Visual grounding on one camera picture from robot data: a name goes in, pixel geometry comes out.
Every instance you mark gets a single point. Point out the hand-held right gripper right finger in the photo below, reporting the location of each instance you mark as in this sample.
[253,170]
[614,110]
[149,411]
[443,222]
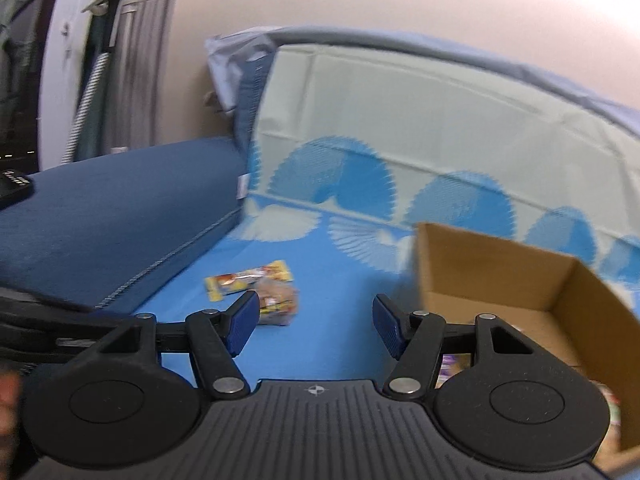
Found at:
[387,325]

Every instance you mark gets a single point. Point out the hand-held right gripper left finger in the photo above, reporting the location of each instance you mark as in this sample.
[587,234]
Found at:
[245,325]

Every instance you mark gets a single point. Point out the cardboard box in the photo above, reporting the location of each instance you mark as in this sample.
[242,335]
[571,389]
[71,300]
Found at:
[590,310]

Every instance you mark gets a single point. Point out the clear bag of brown snacks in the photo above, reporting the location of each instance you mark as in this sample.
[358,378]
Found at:
[280,305]

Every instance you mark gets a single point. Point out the yellow orange snack packet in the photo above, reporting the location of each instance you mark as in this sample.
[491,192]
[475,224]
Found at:
[230,280]

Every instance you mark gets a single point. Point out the white sofa tag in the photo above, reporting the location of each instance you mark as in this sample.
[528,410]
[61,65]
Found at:
[242,187]

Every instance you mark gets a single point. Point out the black remote control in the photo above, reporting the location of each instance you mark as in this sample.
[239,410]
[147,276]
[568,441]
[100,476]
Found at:
[15,185]

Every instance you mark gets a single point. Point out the blue sofa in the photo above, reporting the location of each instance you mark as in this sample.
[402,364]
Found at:
[125,200]

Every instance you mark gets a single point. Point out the grey curtain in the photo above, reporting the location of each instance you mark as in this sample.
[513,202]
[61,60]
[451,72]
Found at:
[145,60]

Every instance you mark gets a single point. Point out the white door frame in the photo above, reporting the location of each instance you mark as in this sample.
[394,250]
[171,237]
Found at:
[60,60]

